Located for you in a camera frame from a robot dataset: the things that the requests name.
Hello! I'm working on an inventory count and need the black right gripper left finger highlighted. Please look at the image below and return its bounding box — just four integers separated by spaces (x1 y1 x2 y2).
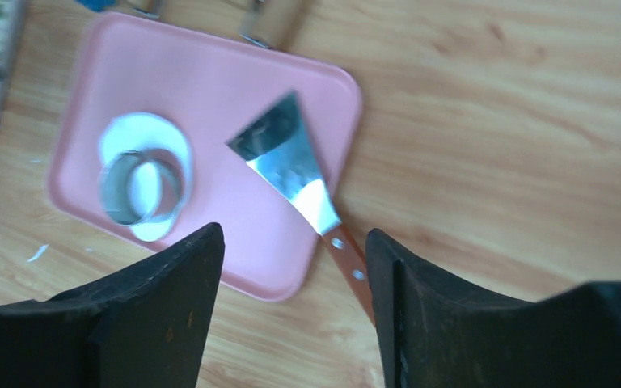
0 222 225 387

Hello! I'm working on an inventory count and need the round metal cutter ring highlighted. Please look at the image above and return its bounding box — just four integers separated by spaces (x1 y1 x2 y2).
97 149 186 226

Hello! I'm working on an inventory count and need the pink rectangular tray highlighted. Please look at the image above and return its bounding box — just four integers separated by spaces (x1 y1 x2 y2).
47 12 362 302

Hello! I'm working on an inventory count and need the metal dough scraper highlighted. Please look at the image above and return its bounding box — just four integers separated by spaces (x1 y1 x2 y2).
226 91 375 323

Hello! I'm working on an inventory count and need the wooden dough roller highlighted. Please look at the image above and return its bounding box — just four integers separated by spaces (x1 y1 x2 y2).
118 1 312 51

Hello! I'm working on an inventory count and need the blue green white brick stack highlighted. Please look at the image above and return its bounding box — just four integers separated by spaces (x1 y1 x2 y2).
75 0 118 12

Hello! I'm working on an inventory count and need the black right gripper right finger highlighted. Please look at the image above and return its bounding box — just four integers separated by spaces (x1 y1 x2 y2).
365 229 621 387

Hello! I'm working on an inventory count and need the white dough ball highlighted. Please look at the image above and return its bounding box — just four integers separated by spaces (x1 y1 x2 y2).
98 112 193 243

